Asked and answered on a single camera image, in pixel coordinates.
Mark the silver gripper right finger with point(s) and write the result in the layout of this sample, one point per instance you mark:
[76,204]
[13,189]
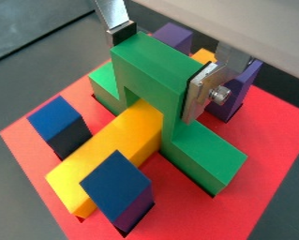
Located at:
[222,66]

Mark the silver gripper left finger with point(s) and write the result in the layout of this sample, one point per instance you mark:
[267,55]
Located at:
[114,17]

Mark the green bridge-shaped block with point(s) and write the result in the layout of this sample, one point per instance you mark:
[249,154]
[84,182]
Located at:
[148,70]

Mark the purple block left front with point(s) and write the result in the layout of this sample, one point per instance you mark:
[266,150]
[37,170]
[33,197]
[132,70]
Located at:
[239,87]

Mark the purple block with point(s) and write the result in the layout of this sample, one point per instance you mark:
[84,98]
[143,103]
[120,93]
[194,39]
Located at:
[175,36]
[239,87]

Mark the purple block right front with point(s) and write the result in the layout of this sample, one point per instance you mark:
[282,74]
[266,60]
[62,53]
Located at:
[175,36]

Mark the yellow long bar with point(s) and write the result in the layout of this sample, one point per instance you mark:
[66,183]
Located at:
[134,134]

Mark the blue block right rear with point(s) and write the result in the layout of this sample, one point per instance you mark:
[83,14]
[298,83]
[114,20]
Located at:
[60,126]

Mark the blue block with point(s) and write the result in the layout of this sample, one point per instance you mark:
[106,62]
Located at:
[120,191]
[60,126]

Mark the blue block left rear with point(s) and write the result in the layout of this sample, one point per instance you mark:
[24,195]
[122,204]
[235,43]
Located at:
[120,191]

